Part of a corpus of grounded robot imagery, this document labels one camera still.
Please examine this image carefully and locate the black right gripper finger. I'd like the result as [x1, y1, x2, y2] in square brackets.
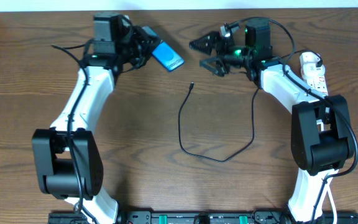
[189, 31, 221, 55]
[200, 57, 227, 77]

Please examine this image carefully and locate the blue Galaxy smartphone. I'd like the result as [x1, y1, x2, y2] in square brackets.
[143, 26, 185, 72]

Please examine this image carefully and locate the black USB charging cable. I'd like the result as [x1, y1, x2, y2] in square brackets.
[178, 49, 324, 164]

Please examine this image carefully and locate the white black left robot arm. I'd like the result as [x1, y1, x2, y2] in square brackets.
[32, 12, 162, 223]

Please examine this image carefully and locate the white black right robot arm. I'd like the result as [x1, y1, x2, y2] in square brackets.
[189, 17, 358, 223]

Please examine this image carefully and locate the white USB charger plug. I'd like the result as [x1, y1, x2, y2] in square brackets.
[300, 51, 326, 80]

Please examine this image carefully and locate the white power strip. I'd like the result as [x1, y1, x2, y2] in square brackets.
[302, 75, 328, 98]

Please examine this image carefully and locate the white power strip cord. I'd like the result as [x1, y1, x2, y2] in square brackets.
[317, 121, 338, 224]

